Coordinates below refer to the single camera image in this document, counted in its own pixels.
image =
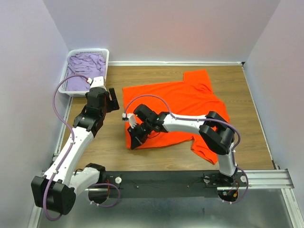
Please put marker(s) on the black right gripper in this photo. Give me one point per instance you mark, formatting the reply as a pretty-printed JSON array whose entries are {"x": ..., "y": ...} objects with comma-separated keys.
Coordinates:
[{"x": 134, "y": 141}]

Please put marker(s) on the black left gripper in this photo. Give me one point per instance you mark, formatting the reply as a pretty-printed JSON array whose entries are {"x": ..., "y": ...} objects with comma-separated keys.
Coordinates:
[{"x": 113, "y": 105}]

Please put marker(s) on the orange t-shirt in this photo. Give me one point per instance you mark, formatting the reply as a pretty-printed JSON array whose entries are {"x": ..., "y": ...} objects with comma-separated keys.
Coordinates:
[{"x": 191, "y": 96}]

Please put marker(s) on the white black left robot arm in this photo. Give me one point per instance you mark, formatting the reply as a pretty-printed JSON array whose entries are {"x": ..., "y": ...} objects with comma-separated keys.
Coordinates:
[{"x": 58, "y": 188}]

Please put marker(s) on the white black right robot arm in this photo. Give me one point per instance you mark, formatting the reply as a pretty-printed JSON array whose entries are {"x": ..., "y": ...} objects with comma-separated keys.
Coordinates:
[{"x": 214, "y": 130}]

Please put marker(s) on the purple t-shirt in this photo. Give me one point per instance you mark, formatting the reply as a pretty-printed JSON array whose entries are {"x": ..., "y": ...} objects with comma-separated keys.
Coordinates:
[{"x": 90, "y": 65}]

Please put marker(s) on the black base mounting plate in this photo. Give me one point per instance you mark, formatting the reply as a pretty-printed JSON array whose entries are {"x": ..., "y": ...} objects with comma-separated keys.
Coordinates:
[{"x": 166, "y": 184}]

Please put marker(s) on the white perforated plastic basket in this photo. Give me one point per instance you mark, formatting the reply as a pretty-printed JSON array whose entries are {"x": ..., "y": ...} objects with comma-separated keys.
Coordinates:
[{"x": 102, "y": 51}]

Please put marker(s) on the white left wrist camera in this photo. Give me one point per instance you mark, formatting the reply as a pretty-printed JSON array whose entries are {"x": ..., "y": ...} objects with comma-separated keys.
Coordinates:
[{"x": 96, "y": 82}]

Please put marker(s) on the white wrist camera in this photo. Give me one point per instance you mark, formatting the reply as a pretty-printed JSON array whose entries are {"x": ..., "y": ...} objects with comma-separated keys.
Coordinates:
[
  {"x": 96, "y": 82},
  {"x": 130, "y": 118}
]

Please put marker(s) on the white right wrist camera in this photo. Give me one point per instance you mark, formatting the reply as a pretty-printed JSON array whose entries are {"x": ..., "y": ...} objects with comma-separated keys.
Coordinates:
[{"x": 130, "y": 118}]

